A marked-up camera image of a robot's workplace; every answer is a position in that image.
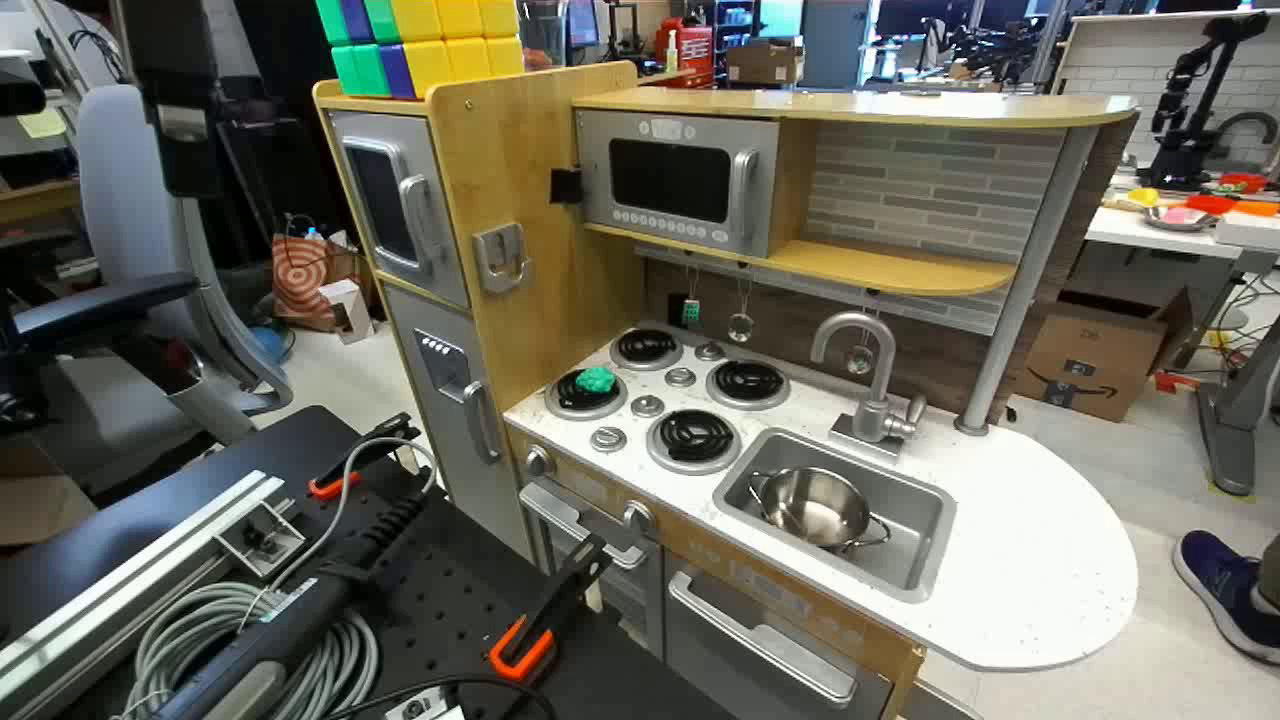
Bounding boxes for green toy grape bunch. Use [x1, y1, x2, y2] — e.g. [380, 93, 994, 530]
[573, 359, 623, 398]

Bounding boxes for hanging silver toy utensil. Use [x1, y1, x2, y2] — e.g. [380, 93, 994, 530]
[723, 258, 760, 348]

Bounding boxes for grey toy microwave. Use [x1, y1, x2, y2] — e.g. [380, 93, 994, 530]
[573, 106, 784, 258]

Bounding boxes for grey toy fridge door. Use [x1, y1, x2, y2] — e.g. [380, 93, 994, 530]
[380, 282, 540, 558]

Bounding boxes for grey toy oven door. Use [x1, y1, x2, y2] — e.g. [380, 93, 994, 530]
[515, 475, 667, 658]

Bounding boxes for silver metal pot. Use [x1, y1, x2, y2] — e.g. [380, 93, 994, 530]
[748, 463, 897, 558]

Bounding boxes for grey toy freezer door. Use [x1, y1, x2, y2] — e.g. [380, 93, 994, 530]
[326, 106, 470, 317]

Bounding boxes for silver toy faucet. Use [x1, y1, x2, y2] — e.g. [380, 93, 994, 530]
[807, 308, 933, 461]

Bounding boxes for grey toy cabinet door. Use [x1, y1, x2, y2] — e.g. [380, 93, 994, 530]
[661, 567, 897, 720]

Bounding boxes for grey toy sink basin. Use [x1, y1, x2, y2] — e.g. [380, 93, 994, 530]
[710, 425, 960, 603]

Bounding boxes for toy stove top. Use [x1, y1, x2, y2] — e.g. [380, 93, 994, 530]
[312, 56, 1144, 720]

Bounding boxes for black coil stove burner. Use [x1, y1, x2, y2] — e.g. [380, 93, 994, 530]
[645, 404, 742, 481]
[703, 352, 797, 410]
[543, 359, 630, 425]
[606, 320, 690, 374]

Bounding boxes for black perforated breadboard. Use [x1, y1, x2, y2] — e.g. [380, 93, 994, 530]
[306, 486, 738, 720]

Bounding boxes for orange patterned bag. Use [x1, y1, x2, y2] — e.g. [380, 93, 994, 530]
[268, 230, 369, 332]

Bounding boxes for colourful stacked foam blocks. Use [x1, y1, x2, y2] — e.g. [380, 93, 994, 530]
[312, 0, 526, 105]

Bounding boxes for brown cardboard box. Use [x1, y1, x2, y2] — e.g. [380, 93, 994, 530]
[1016, 282, 1199, 428]

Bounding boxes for grey office chair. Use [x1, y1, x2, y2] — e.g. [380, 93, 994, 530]
[0, 79, 300, 453]

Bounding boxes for white background table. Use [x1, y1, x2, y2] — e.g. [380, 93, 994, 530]
[1079, 166, 1280, 265]

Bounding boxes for dark blue sneaker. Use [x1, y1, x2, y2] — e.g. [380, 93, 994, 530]
[1167, 527, 1280, 666]

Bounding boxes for grey toy wall phone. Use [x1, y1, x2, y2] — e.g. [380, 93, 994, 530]
[469, 221, 532, 298]

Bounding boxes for black clamp orange handle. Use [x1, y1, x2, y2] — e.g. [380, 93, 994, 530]
[479, 536, 615, 687]
[304, 406, 423, 508]

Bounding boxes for metal corner bracket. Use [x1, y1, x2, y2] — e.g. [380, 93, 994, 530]
[216, 499, 306, 581]

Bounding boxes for grey coiled cable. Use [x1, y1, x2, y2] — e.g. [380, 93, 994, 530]
[120, 581, 382, 720]

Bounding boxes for aluminium extrusion rail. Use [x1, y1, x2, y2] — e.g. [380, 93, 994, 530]
[0, 463, 293, 711]

